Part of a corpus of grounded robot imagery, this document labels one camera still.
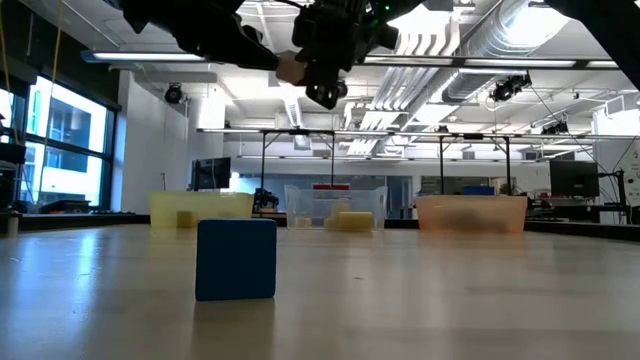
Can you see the black monitor stand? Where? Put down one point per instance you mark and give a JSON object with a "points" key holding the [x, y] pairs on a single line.
{"points": [[621, 195]]}

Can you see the clear plastic bin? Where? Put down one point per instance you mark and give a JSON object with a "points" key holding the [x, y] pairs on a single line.
{"points": [[310, 202]]}

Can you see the large window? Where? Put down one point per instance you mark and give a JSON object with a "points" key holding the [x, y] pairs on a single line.
{"points": [[65, 165]]}

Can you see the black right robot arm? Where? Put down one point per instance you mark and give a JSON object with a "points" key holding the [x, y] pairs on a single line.
{"points": [[610, 30]]}

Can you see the blue cube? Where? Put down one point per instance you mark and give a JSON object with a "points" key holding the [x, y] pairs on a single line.
{"points": [[235, 260]]}

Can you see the black box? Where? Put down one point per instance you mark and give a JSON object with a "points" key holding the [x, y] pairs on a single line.
{"points": [[65, 206]]}

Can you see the translucent orange bin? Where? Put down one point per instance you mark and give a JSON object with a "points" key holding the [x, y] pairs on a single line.
{"points": [[510, 212]]}

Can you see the translucent yellow bin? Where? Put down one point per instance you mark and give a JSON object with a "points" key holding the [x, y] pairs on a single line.
{"points": [[225, 207]]}

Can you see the black overhead frame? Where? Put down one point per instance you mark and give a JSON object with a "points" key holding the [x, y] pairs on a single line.
{"points": [[507, 165], [297, 132]]}

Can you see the long natural wood block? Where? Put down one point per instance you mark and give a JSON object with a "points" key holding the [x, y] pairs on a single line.
{"points": [[184, 219]]}

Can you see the silver ventilation duct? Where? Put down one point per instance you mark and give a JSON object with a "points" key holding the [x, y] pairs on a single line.
{"points": [[400, 100]]}

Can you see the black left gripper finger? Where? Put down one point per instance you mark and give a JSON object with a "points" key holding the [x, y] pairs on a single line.
{"points": [[250, 50]]}

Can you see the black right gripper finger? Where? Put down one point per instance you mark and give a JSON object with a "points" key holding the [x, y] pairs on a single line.
{"points": [[316, 72], [310, 32]]}

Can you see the small cup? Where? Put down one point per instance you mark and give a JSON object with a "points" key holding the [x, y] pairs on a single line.
{"points": [[13, 225]]}

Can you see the long yellow block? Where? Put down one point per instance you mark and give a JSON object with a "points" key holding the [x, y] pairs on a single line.
{"points": [[356, 221]]}

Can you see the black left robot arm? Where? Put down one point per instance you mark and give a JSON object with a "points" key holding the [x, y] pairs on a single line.
{"points": [[145, 12]]}

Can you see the red box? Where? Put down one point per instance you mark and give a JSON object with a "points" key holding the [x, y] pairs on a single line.
{"points": [[331, 186]]}

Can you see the blue box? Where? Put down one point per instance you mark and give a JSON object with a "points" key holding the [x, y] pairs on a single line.
{"points": [[478, 190]]}

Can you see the black computer monitor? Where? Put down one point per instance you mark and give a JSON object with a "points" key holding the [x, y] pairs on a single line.
{"points": [[211, 173], [574, 178]]}

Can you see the large round silver duct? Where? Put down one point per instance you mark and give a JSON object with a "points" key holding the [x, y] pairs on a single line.
{"points": [[500, 50]]}

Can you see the black ceiling camera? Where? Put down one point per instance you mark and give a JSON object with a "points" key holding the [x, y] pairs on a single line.
{"points": [[173, 94], [343, 90], [510, 87], [555, 128]]}

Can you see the ceiling light strip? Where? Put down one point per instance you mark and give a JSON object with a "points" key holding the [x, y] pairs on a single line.
{"points": [[520, 63]]}

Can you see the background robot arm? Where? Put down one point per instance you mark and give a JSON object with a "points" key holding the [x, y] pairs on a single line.
{"points": [[266, 200]]}

